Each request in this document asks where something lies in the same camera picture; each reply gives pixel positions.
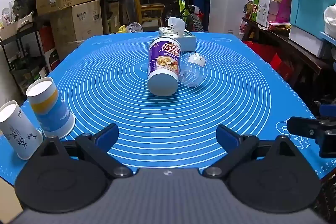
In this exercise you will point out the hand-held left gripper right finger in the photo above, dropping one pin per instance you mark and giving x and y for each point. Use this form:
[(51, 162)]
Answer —
[(226, 134)]

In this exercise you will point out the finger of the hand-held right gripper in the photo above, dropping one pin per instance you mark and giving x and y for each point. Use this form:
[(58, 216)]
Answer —
[(304, 128), (327, 110)]

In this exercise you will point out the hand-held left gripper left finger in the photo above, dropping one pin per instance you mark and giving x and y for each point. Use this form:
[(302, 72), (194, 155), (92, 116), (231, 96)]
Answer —
[(107, 133)]

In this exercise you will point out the purple printed cup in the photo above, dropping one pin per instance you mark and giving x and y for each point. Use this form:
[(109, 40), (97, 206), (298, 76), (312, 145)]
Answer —
[(164, 62)]

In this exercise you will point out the yellow and blue paper cup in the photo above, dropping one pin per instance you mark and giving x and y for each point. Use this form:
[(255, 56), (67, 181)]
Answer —
[(50, 108)]

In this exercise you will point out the white ink-print paper cup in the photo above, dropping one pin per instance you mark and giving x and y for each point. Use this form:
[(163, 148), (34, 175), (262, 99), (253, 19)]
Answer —
[(19, 134)]

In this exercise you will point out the blue silicone mat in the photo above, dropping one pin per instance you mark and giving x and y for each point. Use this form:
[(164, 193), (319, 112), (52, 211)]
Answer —
[(126, 100)]

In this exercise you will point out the red box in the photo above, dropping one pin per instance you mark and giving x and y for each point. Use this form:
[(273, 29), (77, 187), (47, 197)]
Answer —
[(279, 65)]

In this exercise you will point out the dark wooden side table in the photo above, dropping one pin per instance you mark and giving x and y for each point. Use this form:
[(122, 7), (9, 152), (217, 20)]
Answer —
[(294, 53)]

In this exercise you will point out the clear plastic lid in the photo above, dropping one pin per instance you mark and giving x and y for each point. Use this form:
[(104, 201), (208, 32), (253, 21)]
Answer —
[(194, 74)]

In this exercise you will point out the white flat box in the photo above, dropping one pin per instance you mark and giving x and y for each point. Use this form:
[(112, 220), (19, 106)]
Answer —
[(305, 40)]

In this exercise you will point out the white tissue box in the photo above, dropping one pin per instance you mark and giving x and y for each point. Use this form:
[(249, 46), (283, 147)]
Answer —
[(188, 41)]

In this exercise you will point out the light blue storage bin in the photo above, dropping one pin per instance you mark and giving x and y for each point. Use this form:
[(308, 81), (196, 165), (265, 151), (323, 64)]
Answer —
[(307, 8)]

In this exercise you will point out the yellow toy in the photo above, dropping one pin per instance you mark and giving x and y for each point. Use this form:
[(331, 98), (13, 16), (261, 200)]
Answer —
[(122, 29)]

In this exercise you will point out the large closed cardboard box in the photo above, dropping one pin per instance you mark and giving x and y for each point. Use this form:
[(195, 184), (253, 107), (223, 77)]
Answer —
[(78, 27)]

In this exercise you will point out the black metal shelf rack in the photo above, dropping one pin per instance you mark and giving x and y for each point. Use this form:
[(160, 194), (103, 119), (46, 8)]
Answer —
[(21, 61)]

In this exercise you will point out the pink gift bag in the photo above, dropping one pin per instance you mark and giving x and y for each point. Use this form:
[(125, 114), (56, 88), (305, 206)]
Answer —
[(284, 5)]

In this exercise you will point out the green and white carton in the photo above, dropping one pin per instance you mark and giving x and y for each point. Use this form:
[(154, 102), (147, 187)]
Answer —
[(260, 10)]

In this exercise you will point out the white chest freezer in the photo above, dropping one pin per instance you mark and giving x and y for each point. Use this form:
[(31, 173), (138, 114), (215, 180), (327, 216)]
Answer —
[(225, 8)]

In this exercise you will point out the black and green bicycle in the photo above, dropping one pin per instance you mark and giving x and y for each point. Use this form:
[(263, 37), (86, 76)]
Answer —
[(184, 9)]

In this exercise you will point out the wooden chair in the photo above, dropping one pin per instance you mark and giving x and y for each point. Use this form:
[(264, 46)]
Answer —
[(151, 7)]

